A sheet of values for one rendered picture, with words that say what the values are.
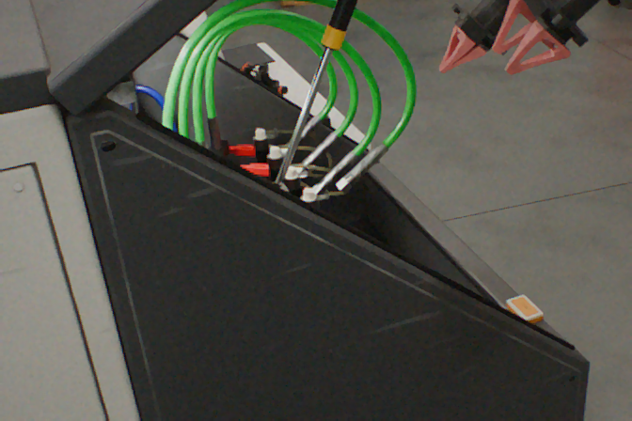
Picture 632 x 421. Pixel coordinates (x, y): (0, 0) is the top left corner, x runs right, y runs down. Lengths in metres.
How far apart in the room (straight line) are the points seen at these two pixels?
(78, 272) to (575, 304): 2.22
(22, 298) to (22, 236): 0.06
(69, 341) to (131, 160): 0.20
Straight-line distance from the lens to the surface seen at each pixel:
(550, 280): 2.92
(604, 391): 2.53
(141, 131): 0.72
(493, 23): 1.34
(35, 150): 0.72
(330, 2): 1.11
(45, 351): 0.82
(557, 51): 1.08
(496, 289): 1.28
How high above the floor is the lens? 1.72
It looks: 29 degrees down
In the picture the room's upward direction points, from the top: 5 degrees counter-clockwise
